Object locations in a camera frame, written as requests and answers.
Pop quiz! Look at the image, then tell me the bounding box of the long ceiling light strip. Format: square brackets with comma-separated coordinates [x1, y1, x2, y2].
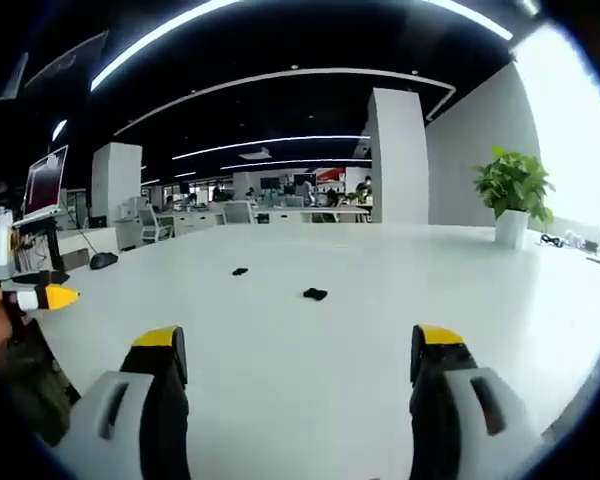
[419, 0, 515, 41]
[89, 0, 242, 92]

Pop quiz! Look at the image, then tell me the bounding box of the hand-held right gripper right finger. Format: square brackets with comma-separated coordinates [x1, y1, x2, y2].
[408, 323, 545, 480]

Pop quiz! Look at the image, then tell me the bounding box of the white office chair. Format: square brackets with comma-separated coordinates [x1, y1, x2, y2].
[137, 203, 175, 242]
[222, 200, 255, 226]

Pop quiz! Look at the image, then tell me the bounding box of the black rounded desk device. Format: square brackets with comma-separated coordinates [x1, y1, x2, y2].
[88, 252, 120, 271]

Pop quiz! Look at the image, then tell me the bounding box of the green potted plant white pot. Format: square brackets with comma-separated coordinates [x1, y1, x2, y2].
[472, 144, 557, 251]

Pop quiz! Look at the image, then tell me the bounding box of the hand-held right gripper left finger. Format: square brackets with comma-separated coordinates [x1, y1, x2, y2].
[54, 325, 191, 480]

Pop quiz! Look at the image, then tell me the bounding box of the open silver laptop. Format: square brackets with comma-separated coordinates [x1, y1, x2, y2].
[12, 144, 70, 227]

